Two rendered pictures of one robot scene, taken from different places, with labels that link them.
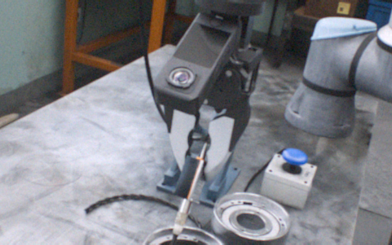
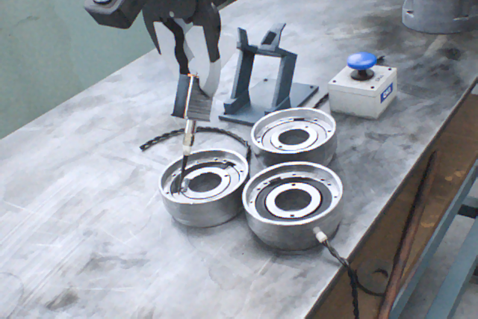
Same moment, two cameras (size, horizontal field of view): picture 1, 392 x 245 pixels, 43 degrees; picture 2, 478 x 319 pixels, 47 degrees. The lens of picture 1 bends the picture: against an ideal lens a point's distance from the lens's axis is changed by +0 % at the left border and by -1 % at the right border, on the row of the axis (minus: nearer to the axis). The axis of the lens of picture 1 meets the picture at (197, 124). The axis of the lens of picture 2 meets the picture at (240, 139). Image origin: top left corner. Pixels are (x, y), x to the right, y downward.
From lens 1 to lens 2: 0.27 m
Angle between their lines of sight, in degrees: 22
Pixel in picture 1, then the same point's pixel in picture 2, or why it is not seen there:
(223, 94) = (182, 2)
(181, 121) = (164, 40)
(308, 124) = (423, 22)
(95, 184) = (160, 122)
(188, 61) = not seen: outside the picture
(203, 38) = not seen: outside the picture
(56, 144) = (137, 92)
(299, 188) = (366, 95)
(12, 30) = not seen: outside the picture
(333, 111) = (450, 1)
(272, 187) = (340, 99)
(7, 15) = not seen: outside the picture
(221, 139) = (200, 50)
